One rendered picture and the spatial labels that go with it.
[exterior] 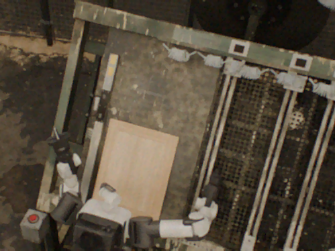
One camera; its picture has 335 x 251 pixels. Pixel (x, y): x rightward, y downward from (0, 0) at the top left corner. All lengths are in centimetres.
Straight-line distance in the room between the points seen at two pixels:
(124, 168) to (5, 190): 159
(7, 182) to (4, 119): 71
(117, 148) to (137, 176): 21
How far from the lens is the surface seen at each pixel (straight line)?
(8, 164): 499
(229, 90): 326
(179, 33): 326
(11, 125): 526
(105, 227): 292
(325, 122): 327
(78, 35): 346
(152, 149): 342
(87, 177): 354
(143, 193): 349
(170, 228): 295
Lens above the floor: 391
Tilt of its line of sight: 49 degrees down
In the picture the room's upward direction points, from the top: 3 degrees clockwise
